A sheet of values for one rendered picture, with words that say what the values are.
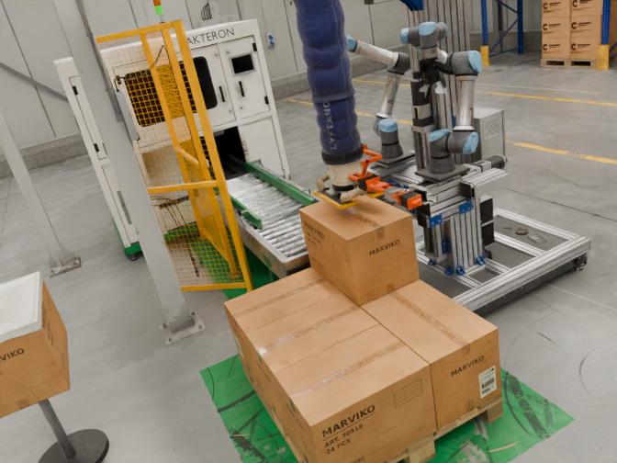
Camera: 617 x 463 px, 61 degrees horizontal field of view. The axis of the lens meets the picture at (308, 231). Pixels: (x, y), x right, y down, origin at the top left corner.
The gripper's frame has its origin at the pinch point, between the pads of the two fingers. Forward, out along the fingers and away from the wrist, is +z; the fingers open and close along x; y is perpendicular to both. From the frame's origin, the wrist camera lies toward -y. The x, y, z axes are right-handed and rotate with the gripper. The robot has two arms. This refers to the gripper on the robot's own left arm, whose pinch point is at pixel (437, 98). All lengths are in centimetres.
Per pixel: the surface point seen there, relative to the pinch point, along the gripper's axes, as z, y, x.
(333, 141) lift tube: 13, 44, -30
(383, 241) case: 66, 37, -7
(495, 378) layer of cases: 126, 22, 54
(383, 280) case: 89, 41, -7
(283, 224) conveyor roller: 97, 42, -142
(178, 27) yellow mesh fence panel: -54, 79, -149
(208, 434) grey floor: 152, 152, -32
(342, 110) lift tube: -1.8, 38.8, -25.8
